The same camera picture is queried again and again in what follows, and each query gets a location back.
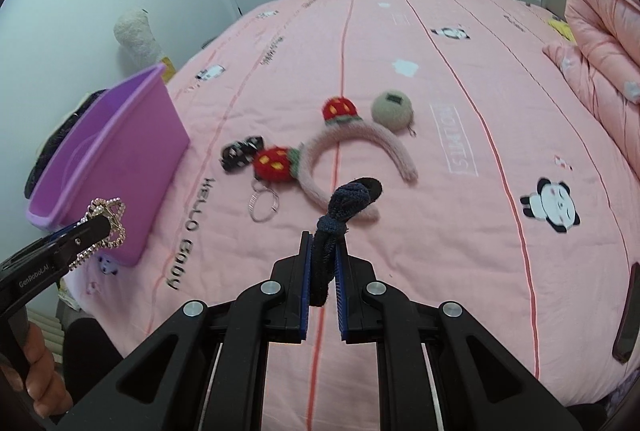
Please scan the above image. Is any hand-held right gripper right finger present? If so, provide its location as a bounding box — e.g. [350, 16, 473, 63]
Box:
[334, 241, 586, 431]

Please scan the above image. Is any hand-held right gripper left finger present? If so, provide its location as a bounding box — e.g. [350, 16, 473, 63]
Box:
[50, 231, 313, 431]

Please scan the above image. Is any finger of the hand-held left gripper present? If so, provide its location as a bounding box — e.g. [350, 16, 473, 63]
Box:
[50, 214, 114, 262]

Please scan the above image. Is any pearl hair claw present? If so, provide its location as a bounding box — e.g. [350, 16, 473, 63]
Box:
[70, 197, 127, 271]

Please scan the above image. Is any purple plastic bin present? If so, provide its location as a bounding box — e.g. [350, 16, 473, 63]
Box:
[27, 62, 192, 268]

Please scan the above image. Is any dark bow hair tie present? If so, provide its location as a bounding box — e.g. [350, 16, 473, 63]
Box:
[306, 177, 383, 309]

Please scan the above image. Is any person's left hand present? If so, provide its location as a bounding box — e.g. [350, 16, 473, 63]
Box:
[0, 343, 74, 417]

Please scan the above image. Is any black bag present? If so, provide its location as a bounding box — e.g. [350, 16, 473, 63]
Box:
[22, 88, 108, 200]

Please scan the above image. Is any pink panda print bed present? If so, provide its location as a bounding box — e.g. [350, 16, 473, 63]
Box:
[65, 0, 640, 412]

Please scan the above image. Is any black dotted bow clip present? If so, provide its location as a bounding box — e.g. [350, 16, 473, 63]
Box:
[220, 136, 265, 173]

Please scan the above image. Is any pink strawberry headband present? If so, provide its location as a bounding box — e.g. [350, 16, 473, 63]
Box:
[252, 97, 418, 222]

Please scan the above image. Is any white plush toy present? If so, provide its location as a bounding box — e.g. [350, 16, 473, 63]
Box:
[113, 8, 163, 66]

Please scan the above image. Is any black phone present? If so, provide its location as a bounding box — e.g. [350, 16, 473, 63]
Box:
[612, 262, 640, 364]

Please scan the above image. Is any small yellow piece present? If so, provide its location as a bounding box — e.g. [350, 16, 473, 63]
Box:
[547, 17, 576, 42]

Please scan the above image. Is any pink comforter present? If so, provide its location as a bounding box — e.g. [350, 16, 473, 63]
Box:
[542, 0, 640, 182]

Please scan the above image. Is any silver key ring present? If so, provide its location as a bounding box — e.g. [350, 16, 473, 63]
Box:
[246, 181, 281, 224]

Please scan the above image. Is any grey round plush keychain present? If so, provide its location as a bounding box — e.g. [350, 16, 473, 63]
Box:
[371, 90, 417, 138]

